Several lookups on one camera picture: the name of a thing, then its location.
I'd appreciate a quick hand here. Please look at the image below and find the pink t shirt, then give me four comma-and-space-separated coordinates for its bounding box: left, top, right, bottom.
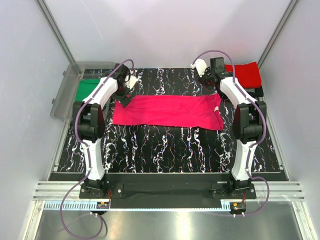
112, 94, 224, 131

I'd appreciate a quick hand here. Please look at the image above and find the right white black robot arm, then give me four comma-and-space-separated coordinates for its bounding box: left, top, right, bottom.
192, 57, 267, 199

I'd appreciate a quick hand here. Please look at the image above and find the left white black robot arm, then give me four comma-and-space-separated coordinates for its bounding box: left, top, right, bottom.
72, 63, 137, 198

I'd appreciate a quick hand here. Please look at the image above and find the folded red t shirt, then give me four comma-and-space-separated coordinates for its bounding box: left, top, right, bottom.
234, 62, 262, 89

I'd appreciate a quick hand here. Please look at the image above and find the green t shirt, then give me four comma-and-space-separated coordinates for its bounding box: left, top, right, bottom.
75, 78, 100, 102

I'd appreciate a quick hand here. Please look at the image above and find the folded black t shirt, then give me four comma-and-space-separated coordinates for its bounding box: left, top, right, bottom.
245, 86, 264, 98

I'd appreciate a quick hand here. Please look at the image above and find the clear plastic bin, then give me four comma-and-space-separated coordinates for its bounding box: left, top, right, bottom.
50, 61, 116, 122

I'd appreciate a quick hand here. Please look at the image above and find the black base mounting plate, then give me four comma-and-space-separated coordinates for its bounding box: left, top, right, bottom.
79, 173, 257, 211

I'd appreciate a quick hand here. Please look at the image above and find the left orange connector board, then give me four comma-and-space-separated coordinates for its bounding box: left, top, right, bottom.
97, 201, 110, 209

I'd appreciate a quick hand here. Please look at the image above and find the orange connector board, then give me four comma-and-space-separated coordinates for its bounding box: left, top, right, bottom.
231, 202, 247, 210
97, 201, 110, 209

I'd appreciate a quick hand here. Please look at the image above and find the right orange connector board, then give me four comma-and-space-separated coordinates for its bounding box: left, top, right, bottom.
231, 202, 247, 210

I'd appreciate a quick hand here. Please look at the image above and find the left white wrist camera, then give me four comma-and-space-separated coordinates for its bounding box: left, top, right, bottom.
124, 75, 138, 90

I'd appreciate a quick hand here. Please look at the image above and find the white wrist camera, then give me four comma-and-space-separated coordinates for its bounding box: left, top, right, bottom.
190, 58, 208, 77
124, 75, 138, 90

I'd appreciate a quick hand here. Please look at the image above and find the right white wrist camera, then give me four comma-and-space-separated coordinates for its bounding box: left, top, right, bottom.
190, 58, 208, 77

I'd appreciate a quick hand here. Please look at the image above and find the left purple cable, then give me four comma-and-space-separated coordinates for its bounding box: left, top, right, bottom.
59, 58, 135, 238

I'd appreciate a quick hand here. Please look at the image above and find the aluminium frame rail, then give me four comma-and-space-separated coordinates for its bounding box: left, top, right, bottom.
33, 181, 77, 201

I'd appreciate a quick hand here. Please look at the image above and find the white slotted cable duct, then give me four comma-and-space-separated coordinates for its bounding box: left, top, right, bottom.
44, 201, 109, 211

